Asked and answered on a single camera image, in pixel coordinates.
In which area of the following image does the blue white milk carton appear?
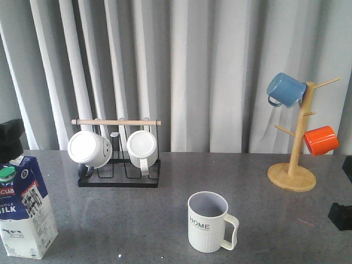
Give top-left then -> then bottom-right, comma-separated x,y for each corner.
1,156 -> 58,260

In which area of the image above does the white HOME mug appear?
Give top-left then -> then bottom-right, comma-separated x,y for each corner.
188,191 -> 239,253

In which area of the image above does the ribbed white mug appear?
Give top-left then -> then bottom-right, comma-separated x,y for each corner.
126,130 -> 157,175

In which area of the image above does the black wire mug rack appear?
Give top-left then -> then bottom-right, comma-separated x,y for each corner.
71,118 -> 161,188

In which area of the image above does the smooth white mug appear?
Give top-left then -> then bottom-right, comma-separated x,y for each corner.
67,131 -> 113,168

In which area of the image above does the grey white curtain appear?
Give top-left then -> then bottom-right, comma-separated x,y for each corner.
1,1 -> 351,155

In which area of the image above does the blue enamel mug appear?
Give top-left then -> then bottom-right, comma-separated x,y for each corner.
267,73 -> 307,108

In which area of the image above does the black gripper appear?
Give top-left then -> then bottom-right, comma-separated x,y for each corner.
1,119 -> 24,164
328,156 -> 352,231

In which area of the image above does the orange enamel mug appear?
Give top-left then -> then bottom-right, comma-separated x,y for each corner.
304,125 -> 339,156

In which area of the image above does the wooden mug tree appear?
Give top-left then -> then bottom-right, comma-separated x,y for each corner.
267,77 -> 340,192

